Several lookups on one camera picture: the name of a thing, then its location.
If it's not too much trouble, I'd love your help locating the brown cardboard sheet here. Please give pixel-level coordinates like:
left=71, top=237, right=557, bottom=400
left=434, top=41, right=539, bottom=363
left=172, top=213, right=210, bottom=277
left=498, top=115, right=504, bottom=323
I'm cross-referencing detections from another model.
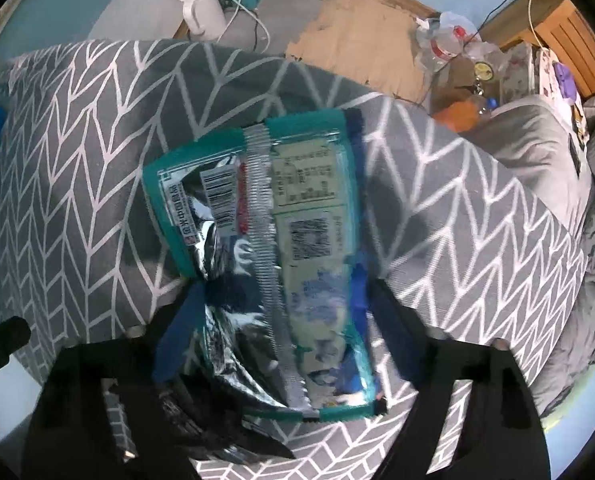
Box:
left=285, top=0, right=434, bottom=102

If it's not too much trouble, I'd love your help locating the orange drink bottle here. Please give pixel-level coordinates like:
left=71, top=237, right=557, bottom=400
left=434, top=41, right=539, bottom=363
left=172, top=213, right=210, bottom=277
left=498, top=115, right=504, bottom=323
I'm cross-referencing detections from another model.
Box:
left=432, top=97, right=499, bottom=134

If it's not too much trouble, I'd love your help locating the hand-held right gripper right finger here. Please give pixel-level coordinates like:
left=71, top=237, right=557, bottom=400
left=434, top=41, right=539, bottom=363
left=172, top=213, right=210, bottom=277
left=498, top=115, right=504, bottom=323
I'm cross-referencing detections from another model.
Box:
left=365, top=280, right=553, bottom=480

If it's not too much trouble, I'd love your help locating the wooden headboard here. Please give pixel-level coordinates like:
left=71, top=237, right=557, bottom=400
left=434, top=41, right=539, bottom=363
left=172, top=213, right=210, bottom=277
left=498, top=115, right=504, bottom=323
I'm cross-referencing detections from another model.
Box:
left=492, top=0, right=595, bottom=99

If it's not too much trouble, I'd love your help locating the teal snack packet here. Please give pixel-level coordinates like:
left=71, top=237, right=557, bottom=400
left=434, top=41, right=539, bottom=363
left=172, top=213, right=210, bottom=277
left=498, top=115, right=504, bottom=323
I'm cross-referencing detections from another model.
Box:
left=142, top=107, right=388, bottom=424

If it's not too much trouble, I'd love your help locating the white electric kettle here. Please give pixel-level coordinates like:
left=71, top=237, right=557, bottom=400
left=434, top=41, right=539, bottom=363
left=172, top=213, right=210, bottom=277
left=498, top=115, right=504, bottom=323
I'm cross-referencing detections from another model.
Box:
left=176, top=0, right=228, bottom=44

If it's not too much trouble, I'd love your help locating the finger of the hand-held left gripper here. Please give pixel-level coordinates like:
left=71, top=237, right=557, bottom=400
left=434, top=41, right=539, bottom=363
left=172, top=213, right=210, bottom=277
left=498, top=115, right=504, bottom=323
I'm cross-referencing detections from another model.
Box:
left=0, top=316, right=32, bottom=379

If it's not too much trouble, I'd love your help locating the grey chevron cloth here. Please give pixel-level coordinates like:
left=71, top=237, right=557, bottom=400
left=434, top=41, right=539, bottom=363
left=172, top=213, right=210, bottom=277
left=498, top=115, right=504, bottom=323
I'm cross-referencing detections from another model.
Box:
left=0, top=40, right=591, bottom=480

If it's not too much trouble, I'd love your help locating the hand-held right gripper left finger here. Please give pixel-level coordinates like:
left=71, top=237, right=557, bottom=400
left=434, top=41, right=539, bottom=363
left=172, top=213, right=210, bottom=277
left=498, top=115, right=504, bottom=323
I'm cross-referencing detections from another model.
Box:
left=20, top=282, right=208, bottom=480

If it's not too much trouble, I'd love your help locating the white cable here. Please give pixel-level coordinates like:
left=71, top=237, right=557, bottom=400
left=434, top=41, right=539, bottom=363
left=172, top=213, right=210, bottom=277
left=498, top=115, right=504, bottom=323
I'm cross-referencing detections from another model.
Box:
left=526, top=0, right=554, bottom=52

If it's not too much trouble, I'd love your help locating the grey duvet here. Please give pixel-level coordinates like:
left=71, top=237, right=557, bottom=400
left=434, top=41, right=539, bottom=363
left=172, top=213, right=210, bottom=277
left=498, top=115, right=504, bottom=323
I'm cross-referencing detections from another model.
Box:
left=467, top=87, right=595, bottom=413

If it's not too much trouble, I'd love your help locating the black snack packet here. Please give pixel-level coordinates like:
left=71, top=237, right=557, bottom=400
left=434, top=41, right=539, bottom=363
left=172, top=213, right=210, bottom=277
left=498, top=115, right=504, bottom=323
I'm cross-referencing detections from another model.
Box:
left=170, top=377, right=298, bottom=461

